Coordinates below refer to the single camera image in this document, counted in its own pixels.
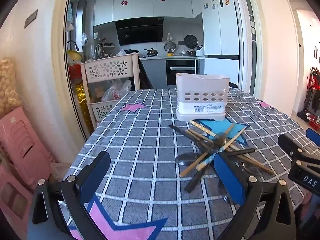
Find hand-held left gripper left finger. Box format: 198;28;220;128
27;151;111;240

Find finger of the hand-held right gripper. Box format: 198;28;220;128
306;128;320;147
278;133;305;161

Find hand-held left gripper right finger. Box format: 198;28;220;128
213;152;297;240

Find pile of wooden chopsticks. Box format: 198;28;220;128
179;120;275;178

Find white plastic utensil holder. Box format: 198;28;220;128
175;72;230;122

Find red and black bag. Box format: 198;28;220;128
304;66;320;113

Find grey checked tablecloth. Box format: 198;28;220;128
61;87;313;240

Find yellow oil bottle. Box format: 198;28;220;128
75;79;94;133

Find pink plastic stool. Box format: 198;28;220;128
0;165;35;240
0;106;54;188

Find clear plastic bag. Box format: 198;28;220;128
101;79;132;102

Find red basin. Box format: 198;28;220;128
68;64;87;80

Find beige plastic storage cart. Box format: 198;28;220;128
80;53;141;130

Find black built-in oven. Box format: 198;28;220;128
165;59;200;86

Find yellow basin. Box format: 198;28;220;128
67;50;83;63

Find bag of white puffs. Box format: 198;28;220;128
0;59;19;117

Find steel faucet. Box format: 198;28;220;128
66;40;81;53

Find white fridge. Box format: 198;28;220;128
200;0;241;87

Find black fan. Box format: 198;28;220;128
184;34;198;49

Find black range hood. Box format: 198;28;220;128
115;17;165;46

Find grey wall plate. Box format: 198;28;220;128
24;9;39;29

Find white wall cabinets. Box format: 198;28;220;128
94;0;203;27

